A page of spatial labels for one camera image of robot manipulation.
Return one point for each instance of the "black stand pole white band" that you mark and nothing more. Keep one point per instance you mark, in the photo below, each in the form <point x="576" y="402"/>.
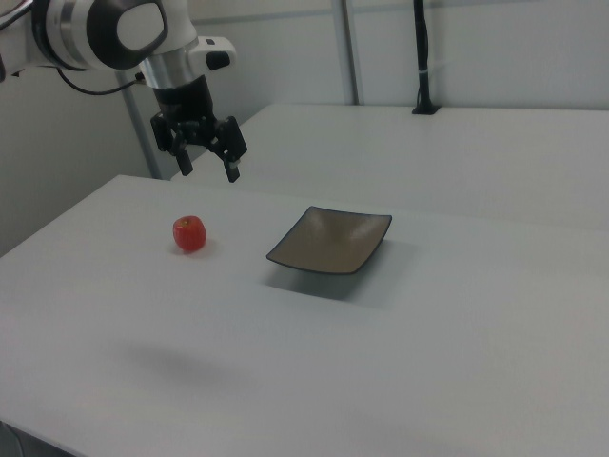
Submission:
<point x="423" y="52"/>

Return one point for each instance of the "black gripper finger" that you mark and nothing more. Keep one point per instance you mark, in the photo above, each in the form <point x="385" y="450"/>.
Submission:
<point x="183" y="154"/>
<point x="234" y="143"/>

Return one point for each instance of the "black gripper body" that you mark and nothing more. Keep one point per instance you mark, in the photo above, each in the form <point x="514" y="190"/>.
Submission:
<point x="185" y="102"/>

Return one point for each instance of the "grey metal partition post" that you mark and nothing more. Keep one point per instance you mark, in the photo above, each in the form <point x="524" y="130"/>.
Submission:
<point x="346" y="52"/>
<point x="140" y="138"/>

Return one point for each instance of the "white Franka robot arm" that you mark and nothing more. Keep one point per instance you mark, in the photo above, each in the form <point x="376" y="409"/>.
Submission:
<point x="71" y="33"/>

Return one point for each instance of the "red apple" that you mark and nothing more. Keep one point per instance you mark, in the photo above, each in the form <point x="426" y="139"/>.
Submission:
<point x="190" y="234"/>

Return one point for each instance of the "square brown ceramic plate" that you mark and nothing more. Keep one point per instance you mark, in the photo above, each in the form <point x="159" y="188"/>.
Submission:
<point x="328" y="243"/>

